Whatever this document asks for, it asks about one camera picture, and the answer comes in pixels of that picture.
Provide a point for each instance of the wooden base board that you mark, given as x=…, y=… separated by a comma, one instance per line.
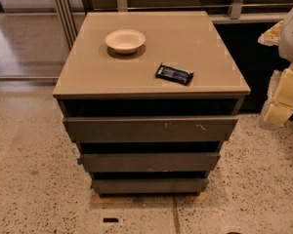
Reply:
x=154, y=199

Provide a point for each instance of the white ceramic bowl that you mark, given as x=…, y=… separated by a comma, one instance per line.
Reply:
x=125, y=41

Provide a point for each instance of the grey drawer cabinet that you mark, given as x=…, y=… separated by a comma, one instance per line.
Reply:
x=98, y=82

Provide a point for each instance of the top grey drawer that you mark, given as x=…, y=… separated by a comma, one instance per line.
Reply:
x=149, y=129

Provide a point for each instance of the metal railing frame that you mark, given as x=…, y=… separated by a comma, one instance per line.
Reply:
x=227, y=15

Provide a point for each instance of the black snack wrapper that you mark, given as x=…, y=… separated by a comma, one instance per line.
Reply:
x=173, y=74

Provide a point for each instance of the grey drawer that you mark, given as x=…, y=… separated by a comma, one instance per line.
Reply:
x=149, y=129
x=149, y=162
x=139, y=186

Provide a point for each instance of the bottom grey drawer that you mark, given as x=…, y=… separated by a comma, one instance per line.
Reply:
x=139, y=186

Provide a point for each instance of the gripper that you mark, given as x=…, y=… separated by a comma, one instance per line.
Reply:
x=292, y=38

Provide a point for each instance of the middle grey drawer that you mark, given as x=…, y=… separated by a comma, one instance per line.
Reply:
x=149, y=162

